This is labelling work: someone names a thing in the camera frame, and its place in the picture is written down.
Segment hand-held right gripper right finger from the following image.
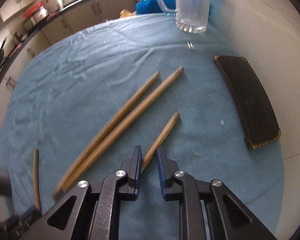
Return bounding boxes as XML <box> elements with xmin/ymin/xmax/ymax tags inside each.
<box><xmin>157</xmin><ymin>147</ymin><xmax>278</xmax><ymax>240</ymax></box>

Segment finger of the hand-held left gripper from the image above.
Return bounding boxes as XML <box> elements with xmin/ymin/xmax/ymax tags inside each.
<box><xmin>14</xmin><ymin>206</ymin><xmax>43</xmax><ymax>228</ymax></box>

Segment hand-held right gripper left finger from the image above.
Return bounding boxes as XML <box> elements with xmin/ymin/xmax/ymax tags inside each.
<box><xmin>35</xmin><ymin>146</ymin><xmax>142</xmax><ymax>240</ymax></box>

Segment thin curved wooden chopstick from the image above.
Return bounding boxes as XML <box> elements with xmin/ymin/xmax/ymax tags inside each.
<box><xmin>33</xmin><ymin>148</ymin><xmax>42</xmax><ymax>212</ymax></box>

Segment long thick wooden chopstick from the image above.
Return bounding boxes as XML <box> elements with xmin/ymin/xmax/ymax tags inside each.
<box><xmin>61</xmin><ymin>66</ymin><xmax>185</xmax><ymax>193</ymax></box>
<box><xmin>52</xmin><ymin>71</ymin><xmax>160</xmax><ymax>198</ymax></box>

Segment blue terry table cloth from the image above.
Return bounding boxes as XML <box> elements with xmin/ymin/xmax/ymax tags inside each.
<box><xmin>0</xmin><ymin>12</ymin><xmax>285</xmax><ymax>240</ymax></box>

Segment black phone in case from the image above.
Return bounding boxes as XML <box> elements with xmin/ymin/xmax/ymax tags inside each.
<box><xmin>214</xmin><ymin>54</ymin><xmax>281</xmax><ymax>150</ymax></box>

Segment small yellow object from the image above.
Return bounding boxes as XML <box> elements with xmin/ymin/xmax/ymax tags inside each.
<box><xmin>119</xmin><ymin>9</ymin><xmax>136</xmax><ymax>18</ymax></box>

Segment blue plastic bag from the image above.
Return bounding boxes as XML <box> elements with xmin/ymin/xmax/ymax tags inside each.
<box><xmin>136</xmin><ymin>0</ymin><xmax>177</xmax><ymax>16</ymax></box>

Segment clear glass mug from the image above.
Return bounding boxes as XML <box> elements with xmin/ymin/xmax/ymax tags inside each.
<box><xmin>157</xmin><ymin>0</ymin><xmax>213</xmax><ymax>34</ymax></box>

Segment silver appliance with red lid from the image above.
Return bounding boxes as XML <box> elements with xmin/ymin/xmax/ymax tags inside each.
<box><xmin>22</xmin><ymin>2</ymin><xmax>48</xmax><ymax>25</ymax></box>

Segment beige upper kitchen cabinets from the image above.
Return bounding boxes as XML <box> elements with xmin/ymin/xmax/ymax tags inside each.
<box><xmin>0</xmin><ymin>0</ymin><xmax>51</xmax><ymax>22</ymax></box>

